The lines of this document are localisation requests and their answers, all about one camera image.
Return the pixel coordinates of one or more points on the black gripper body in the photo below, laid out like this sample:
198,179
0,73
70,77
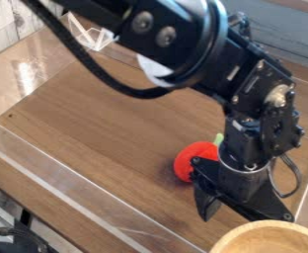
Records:
246,191

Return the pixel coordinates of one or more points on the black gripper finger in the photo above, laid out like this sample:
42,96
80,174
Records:
207,202

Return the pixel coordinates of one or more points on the red plush strawberry toy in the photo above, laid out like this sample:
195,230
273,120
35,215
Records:
203,149

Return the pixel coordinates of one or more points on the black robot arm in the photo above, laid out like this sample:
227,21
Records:
195,46

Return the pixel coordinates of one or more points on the wooden bowl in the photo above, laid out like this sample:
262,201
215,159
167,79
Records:
265,237

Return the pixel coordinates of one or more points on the clear acrylic table barrier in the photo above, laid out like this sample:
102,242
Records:
86,155

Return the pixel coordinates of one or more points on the black metal table bracket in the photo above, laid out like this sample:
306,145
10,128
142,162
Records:
18,238

